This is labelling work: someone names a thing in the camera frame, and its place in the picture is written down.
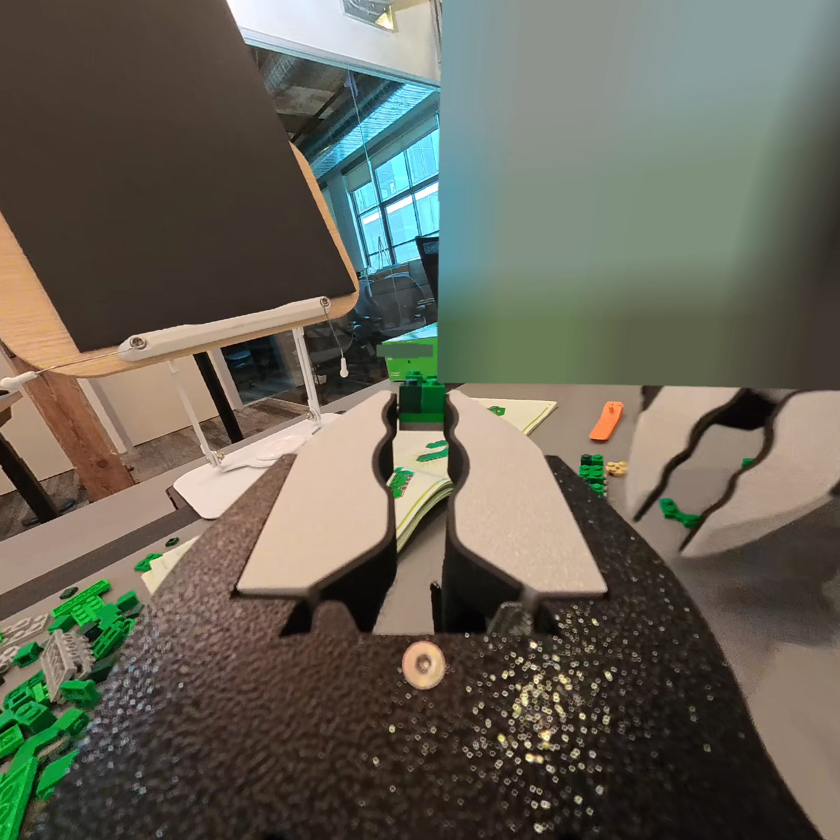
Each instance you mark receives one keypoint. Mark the tan round brick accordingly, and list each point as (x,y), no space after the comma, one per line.
(617,468)

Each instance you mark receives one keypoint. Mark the wooden post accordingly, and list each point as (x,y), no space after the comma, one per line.
(72,433)

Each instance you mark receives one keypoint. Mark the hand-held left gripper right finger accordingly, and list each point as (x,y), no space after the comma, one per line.
(525,512)

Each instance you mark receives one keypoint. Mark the grid pane window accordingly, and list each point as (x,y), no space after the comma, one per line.
(400,210)

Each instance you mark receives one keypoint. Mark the grey desk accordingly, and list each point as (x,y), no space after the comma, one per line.
(754,623)

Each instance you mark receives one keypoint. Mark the wooden white tablet stand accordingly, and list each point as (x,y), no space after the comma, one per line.
(197,336)

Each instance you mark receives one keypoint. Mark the orange brick separator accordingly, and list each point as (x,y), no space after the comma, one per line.
(605,423)

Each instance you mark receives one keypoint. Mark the small green plate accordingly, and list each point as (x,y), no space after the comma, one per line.
(148,562)

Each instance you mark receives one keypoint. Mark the black table leg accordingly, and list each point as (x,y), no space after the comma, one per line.
(220,400)
(26,479)

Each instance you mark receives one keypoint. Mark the green brick assembly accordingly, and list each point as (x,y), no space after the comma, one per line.
(423,397)

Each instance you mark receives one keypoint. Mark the green toy box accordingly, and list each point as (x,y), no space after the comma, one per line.
(417,336)

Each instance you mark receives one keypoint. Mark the green brick cluster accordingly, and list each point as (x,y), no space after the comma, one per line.
(592,469)

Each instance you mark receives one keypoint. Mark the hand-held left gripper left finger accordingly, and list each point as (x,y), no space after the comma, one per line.
(315,499)

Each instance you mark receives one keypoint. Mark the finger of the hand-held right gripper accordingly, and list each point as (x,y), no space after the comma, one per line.
(663,426)
(800,472)

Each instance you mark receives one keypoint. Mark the loose instruction sheet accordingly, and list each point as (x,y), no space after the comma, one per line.
(174,558)

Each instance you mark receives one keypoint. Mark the grey office chair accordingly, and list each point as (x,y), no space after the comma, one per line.
(400,282)

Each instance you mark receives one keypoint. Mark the green angled plate piece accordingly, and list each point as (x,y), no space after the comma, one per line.
(669,506)

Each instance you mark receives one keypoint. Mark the pile of green bricks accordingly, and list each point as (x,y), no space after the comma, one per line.
(33,715)

